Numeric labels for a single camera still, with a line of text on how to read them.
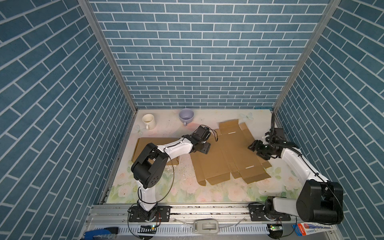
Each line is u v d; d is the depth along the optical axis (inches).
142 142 40.6
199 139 28.5
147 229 28.4
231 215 29.1
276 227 29.0
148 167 18.9
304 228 27.3
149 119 41.4
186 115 45.1
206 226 27.1
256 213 29.0
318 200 16.2
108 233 25.9
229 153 38.0
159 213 28.6
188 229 27.8
